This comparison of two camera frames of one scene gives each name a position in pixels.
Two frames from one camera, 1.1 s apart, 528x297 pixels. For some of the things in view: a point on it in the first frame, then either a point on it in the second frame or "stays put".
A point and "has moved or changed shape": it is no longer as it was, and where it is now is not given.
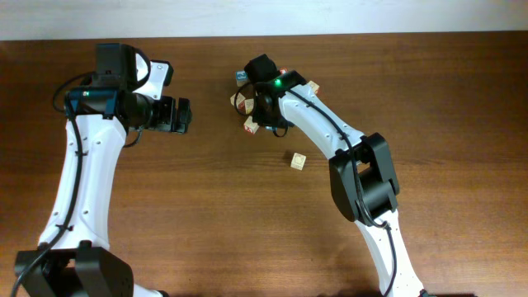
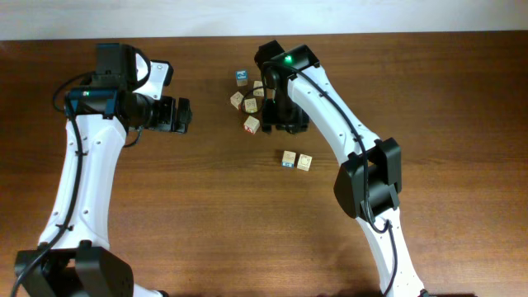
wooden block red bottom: x=250 y=126 stays put
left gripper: x=164 y=120 stays put
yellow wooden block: x=249 y=106 stays put
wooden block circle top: x=298 y=161 has moved or changed shape
